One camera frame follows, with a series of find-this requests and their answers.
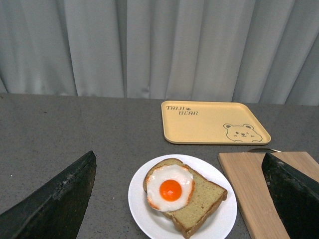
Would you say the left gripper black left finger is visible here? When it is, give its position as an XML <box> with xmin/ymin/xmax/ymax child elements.
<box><xmin>0</xmin><ymin>151</ymin><xmax>96</xmax><ymax>239</ymax></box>

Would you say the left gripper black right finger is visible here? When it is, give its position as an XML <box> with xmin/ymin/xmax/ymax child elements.
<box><xmin>262</xmin><ymin>153</ymin><xmax>319</xmax><ymax>239</ymax></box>

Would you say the yellow bear tray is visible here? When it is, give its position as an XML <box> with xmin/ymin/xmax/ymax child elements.
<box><xmin>161</xmin><ymin>101</ymin><xmax>271</xmax><ymax>145</ymax></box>

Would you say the grey curtain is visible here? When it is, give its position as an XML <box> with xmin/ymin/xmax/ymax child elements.
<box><xmin>0</xmin><ymin>0</ymin><xmax>319</xmax><ymax>106</ymax></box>

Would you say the bottom bread slice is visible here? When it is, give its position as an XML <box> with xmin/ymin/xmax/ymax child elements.
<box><xmin>143</xmin><ymin>158</ymin><xmax>227</xmax><ymax>239</ymax></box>

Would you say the fried egg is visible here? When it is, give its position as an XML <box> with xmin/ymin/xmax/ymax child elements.
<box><xmin>146</xmin><ymin>164</ymin><xmax>195</xmax><ymax>212</ymax></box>

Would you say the bamboo cutting board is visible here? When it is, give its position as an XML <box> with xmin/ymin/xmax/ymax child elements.
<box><xmin>218</xmin><ymin>152</ymin><xmax>319</xmax><ymax>239</ymax></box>

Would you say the white round plate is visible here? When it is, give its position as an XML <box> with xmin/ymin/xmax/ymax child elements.
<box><xmin>128</xmin><ymin>154</ymin><xmax>237</xmax><ymax>239</ymax></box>

